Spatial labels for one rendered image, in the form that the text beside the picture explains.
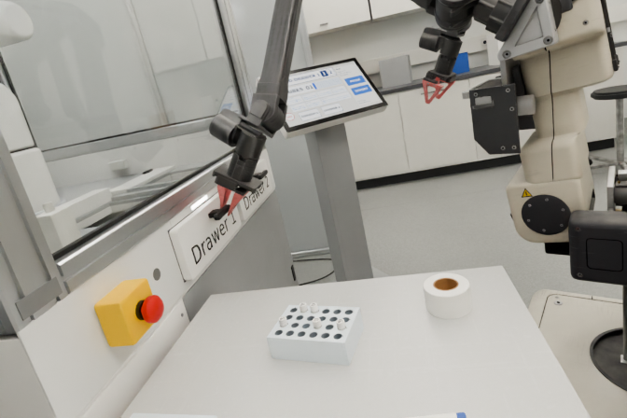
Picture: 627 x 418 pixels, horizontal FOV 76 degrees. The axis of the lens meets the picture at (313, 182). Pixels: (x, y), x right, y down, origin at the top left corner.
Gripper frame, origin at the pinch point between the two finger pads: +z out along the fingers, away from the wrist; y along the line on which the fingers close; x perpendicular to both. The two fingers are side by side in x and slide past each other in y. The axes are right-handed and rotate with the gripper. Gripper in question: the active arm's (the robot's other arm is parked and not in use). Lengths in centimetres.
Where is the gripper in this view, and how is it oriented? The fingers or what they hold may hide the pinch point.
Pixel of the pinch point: (226, 210)
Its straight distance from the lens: 95.1
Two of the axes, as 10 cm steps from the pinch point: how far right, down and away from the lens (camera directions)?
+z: -3.8, 8.7, 3.1
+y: -9.1, -4.1, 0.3
